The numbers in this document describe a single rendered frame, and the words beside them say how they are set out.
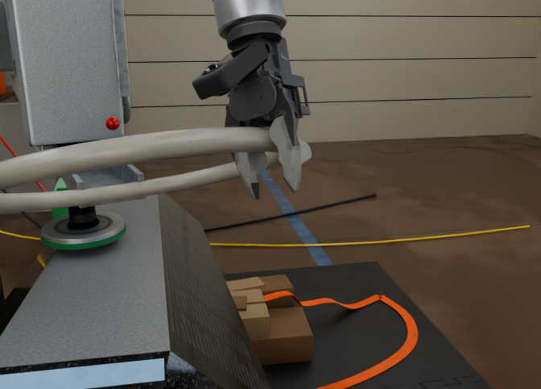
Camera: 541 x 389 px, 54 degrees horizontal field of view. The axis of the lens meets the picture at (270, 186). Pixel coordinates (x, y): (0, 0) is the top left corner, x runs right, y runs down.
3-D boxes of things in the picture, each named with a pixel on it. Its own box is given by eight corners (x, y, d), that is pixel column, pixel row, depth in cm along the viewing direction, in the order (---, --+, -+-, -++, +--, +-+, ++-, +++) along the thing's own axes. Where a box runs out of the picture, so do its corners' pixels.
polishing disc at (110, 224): (127, 213, 155) (127, 208, 155) (121, 241, 135) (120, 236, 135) (51, 217, 151) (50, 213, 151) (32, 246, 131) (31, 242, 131)
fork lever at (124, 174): (29, 146, 153) (26, 130, 152) (97, 140, 162) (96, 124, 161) (59, 212, 94) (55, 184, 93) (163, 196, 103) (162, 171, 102)
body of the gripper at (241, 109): (313, 119, 70) (297, 31, 70) (278, 115, 63) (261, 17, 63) (266, 132, 74) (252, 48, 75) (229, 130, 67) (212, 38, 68)
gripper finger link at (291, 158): (332, 180, 67) (305, 115, 69) (309, 182, 62) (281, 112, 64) (312, 190, 69) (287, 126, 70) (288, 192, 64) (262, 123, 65)
